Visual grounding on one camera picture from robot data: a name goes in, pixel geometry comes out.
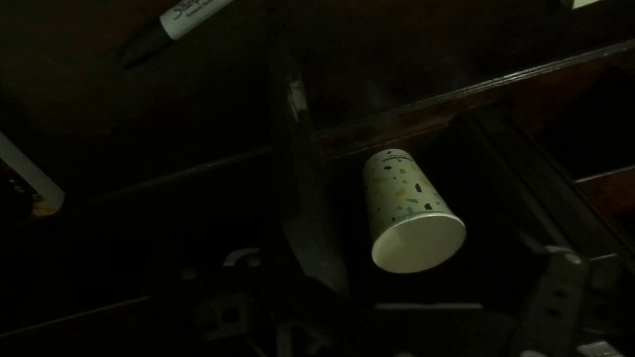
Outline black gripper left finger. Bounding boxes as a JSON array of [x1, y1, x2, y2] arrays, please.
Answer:
[[187, 245, 268, 344]]

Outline black marker with grey label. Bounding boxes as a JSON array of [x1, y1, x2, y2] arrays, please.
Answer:
[[120, 0, 235, 69]]

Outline dark wooden secretary desk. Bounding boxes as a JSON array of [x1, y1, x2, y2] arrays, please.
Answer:
[[0, 0, 635, 357]]

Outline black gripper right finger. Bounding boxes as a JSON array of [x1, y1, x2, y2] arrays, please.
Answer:
[[514, 245, 592, 357]]

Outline white speckled paper cup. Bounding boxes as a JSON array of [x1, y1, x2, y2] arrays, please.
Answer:
[[362, 146, 469, 275]]

